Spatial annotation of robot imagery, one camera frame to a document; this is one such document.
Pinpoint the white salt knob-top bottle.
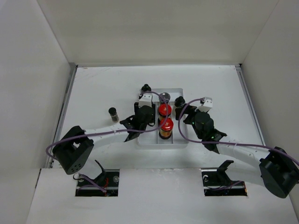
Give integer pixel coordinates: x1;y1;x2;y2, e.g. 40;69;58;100
172;96;185;116

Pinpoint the red-lid sauce jar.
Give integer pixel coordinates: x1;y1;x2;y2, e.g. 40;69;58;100
159;118;174;140
158;104;172;121

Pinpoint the knob-top spice grinder bottle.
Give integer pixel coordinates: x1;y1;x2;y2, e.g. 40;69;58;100
140;84;151;94

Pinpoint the black-cap spice bottle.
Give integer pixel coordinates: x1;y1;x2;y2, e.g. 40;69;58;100
108;107;119;122

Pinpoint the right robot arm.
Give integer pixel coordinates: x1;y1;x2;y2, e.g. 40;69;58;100
175;100;299;198

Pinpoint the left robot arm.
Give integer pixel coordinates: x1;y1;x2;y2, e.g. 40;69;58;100
53;104;156;186

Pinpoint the white divided organizer tray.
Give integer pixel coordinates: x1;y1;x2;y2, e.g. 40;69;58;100
137;88;188;149

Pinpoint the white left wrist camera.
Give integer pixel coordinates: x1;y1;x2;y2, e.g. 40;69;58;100
138;93;153;108

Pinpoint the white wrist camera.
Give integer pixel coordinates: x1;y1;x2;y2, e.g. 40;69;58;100
138;93;153;108
197;97;213;112

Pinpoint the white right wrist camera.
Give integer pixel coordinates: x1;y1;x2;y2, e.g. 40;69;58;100
197;97;213;112

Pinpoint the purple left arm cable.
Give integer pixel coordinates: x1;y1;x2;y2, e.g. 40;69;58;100
45;91;169;193

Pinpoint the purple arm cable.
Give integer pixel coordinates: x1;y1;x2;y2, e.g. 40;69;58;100
45;91;169;193
178;98;299;166

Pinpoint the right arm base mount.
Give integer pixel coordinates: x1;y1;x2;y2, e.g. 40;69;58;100
201;160;247;196

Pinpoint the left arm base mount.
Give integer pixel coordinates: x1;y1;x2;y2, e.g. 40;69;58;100
73;161;120;197

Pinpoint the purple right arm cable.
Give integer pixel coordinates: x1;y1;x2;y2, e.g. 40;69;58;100
178;98;299;166

